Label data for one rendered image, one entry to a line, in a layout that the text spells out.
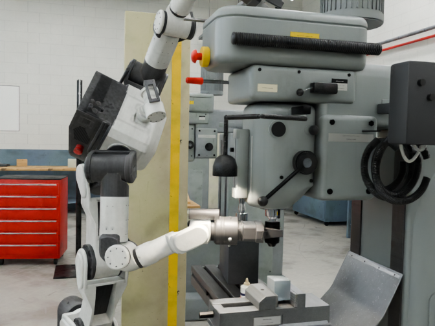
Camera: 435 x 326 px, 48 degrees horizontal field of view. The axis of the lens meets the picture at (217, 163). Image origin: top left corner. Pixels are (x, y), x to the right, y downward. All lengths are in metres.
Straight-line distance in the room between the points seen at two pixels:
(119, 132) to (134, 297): 1.85
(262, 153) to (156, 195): 1.83
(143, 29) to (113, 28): 7.44
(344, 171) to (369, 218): 0.31
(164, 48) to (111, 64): 8.79
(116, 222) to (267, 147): 0.53
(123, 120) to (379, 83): 0.83
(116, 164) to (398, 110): 0.84
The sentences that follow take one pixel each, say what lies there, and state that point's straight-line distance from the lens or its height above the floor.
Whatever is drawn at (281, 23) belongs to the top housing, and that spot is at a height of 1.84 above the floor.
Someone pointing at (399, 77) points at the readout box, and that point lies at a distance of 1.35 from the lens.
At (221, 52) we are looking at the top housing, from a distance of 1.39.
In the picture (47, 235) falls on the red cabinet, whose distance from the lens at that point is 6.02.
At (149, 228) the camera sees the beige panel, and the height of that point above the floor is 0.93.
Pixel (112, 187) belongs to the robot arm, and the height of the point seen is 1.36.
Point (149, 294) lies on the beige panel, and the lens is 3.34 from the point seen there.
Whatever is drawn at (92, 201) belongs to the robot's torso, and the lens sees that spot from 1.96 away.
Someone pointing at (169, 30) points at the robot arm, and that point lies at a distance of 1.68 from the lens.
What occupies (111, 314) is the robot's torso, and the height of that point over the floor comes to 0.78.
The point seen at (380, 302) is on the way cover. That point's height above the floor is 1.02.
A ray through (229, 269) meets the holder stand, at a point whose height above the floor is 1.02.
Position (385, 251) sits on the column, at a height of 1.16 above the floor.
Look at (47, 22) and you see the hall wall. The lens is 10.68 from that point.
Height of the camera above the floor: 1.52
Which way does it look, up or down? 3 degrees down
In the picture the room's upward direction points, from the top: 1 degrees clockwise
